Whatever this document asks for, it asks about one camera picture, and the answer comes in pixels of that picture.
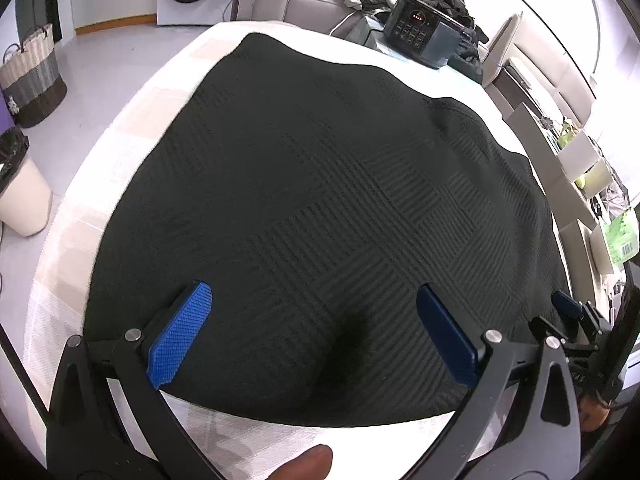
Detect person's right hand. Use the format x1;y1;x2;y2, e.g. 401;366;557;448
578;392;611;434

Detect black clothes pile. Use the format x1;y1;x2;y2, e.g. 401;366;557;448
421;0;488;64

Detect green wipes pack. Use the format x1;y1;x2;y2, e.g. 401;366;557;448
605;208;639;266

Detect black knit sweater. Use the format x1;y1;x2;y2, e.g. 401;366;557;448
84;34;567;427

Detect person's left hand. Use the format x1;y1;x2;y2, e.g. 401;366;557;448
268;444;333;480

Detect white trash bin black bag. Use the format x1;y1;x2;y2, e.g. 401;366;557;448
1;127;52;237

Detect woven laundry basket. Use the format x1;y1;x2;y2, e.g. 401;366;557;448
1;24;67;128

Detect grey sofa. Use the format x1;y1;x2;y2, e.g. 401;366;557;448
234;0;402;42

